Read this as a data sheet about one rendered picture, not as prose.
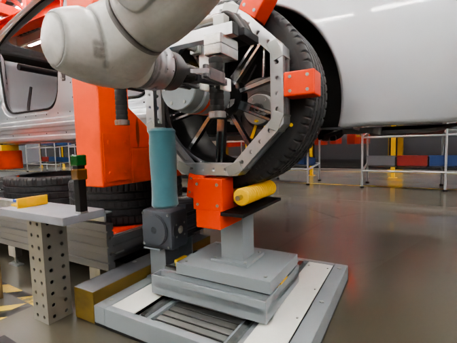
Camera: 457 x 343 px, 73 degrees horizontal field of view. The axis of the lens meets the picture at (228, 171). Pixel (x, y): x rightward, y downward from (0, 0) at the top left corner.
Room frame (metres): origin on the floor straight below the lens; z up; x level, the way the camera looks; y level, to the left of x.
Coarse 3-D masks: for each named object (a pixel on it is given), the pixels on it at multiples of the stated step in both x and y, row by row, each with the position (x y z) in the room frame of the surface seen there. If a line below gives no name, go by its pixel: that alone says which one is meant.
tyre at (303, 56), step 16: (240, 0) 1.08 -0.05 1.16; (272, 16) 1.02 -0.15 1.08; (272, 32) 1.02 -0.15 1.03; (288, 32) 0.99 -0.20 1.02; (288, 48) 0.99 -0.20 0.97; (304, 48) 0.98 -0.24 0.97; (304, 64) 0.97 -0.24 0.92; (320, 64) 1.13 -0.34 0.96; (320, 80) 1.07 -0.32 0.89; (320, 96) 1.06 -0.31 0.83; (304, 112) 0.97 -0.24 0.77; (320, 112) 1.09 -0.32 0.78; (288, 128) 0.99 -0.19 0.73; (304, 128) 0.98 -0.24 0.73; (320, 128) 1.15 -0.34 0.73; (272, 144) 1.02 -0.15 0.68; (288, 144) 0.99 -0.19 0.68; (304, 144) 1.07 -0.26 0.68; (272, 160) 1.02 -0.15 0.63; (288, 160) 1.04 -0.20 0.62; (240, 176) 1.08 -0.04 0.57; (256, 176) 1.05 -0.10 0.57; (272, 176) 1.13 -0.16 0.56
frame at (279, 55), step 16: (256, 32) 0.96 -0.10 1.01; (272, 48) 0.93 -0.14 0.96; (272, 64) 0.93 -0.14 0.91; (288, 64) 0.96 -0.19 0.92; (272, 80) 0.93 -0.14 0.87; (160, 96) 1.20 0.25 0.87; (272, 96) 0.93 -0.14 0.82; (160, 112) 1.20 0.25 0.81; (272, 112) 0.93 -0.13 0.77; (288, 112) 0.96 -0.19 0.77; (272, 128) 0.93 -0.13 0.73; (176, 144) 1.17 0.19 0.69; (256, 144) 0.96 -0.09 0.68; (192, 160) 1.15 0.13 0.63; (240, 160) 0.99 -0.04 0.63; (256, 160) 1.01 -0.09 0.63
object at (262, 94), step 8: (256, 80) 1.59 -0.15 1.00; (256, 88) 1.59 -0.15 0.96; (264, 88) 1.57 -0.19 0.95; (248, 96) 1.62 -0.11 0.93; (256, 96) 1.55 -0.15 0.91; (264, 96) 1.53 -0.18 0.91; (264, 104) 1.53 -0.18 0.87; (264, 112) 1.53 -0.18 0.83; (248, 120) 1.57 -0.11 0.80; (264, 120) 1.53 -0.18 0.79; (248, 128) 1.62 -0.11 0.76; (256, 128) 1.60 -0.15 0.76
